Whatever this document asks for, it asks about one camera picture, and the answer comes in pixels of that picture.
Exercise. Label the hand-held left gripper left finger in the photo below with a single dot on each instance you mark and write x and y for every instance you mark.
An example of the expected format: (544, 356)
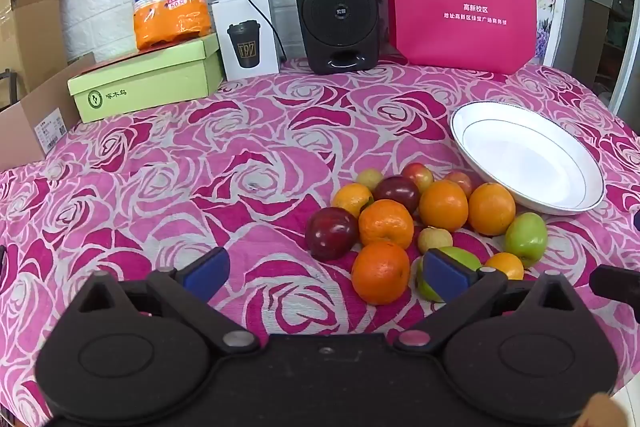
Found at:
(207, 269)

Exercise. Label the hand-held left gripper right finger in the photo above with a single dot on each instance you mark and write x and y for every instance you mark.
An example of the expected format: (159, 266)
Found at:
(447, 279)

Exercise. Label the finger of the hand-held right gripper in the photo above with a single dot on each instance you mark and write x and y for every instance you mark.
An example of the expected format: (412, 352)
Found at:
(615, 284)

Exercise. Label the white plate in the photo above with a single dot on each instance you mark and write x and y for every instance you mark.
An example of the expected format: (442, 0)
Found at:
(525, 157)

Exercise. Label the small pale round fruit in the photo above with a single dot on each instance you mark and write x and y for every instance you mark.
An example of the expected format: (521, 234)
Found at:
(435, 239)

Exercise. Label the dark red apple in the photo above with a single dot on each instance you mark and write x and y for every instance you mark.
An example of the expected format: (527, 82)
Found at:
(396, 193)
(331, 233)

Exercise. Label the pink rose-print tablecloth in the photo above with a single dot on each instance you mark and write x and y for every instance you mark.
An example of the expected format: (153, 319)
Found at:
(200, 167)

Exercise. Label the small yellowish apple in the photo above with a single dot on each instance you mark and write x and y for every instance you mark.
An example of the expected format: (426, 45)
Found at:
(369, 178)

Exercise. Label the green cardboard box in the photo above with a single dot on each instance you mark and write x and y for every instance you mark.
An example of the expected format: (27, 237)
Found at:
(150, 82)

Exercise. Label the flat brown cardboard box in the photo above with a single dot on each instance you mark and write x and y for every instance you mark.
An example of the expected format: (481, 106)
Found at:
(30, 127)

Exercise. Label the white box with cup print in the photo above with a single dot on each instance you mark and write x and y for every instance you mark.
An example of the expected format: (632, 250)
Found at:
(250, 22)

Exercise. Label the sliding wardrobe door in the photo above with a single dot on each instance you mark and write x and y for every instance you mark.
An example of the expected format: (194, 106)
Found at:
(600, 7)

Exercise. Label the black speaker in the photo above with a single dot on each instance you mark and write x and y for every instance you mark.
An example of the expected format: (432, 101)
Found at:
(335, 7)

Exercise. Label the open brown cardboard box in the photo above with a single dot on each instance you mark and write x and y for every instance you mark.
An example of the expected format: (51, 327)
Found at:
(30, 22)

